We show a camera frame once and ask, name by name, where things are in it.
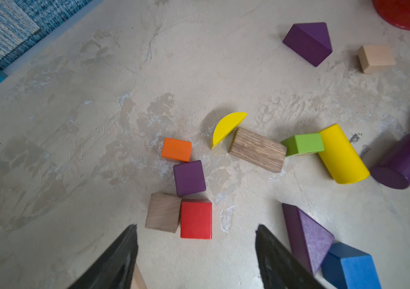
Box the beige wood cube block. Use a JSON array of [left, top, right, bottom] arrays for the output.
[[357, 45, 396, 74]]

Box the yellow cylinder block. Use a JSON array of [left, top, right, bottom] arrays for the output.
[[319, 124, 370, 184]]

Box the purple triangle block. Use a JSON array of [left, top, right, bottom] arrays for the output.
[[282, 203, 335, 276], [283, 22, 333, 67]]

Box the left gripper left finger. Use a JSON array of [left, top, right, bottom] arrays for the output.
[[69, 224, 139, 289]]

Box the blue cube block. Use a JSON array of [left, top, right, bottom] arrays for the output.
[[321, 243, 382, 289]]

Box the red cube block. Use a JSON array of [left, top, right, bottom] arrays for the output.
[[180, 199, 212, 240]]

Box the red pen holder cup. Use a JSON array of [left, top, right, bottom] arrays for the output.
[[372, 0, 410, 30]]

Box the natural wood block upright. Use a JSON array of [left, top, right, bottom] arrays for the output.
[[130, 264, 147, 289]]

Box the purple cube block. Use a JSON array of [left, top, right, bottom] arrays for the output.
[[173, 160, 206, 197]]

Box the small natural wood cube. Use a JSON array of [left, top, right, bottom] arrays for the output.
[[145, 192, 181, 233]]

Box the yellow half-moon block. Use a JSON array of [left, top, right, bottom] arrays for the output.
[[210, 112, 248, 149]]

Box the striped dark wood block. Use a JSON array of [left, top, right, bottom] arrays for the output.
[[229, 127, 288, 173]]

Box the orange small rectangular block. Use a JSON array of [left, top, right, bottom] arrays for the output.
[[161, 138, 192, 162]]

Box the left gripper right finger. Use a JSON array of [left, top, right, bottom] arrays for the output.
[[255, 224, 324, 289]]

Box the small lime green block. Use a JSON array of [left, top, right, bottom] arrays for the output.
[[281, 133, 324, 157]]

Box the purple cylinder block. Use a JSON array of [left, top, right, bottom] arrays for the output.
[[370, 134, 410, 190]]

